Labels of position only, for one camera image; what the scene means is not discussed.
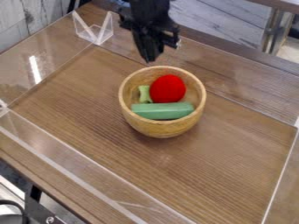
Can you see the red fruit ball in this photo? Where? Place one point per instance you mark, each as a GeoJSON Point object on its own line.
{"type": "Point", "coordinates": [167, 89]}

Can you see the clear acrylic corner bracket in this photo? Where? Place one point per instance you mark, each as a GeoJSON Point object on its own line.
{"type": "Point", "coordinates": [97, 34]}

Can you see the black chair part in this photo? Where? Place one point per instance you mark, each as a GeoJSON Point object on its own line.
{"type": "Point", "coordinates": [24, 209]}

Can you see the wooden bowl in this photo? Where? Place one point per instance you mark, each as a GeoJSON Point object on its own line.
{"type": "Point", "coordinates": [161, 128]}

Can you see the clear acrylic tray wall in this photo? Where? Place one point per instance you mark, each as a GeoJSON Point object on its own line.
{"type": "Point", "coordinates": [90, 189]}

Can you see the small green vegetable piece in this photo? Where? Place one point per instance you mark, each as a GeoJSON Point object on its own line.
{"type": "Point", "coordinates": [145, 97]}

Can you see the metal table leg background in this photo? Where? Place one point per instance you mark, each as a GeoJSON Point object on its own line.
{"type": "Point", "coordinates": [278, 26]}

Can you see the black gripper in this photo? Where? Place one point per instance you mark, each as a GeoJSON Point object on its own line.
{"type": "Point", "coordinates": [146, 18]}

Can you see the long green vegetable block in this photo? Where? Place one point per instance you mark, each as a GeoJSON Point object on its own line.
{"type": "Point", "coordinates": [163, 111]}

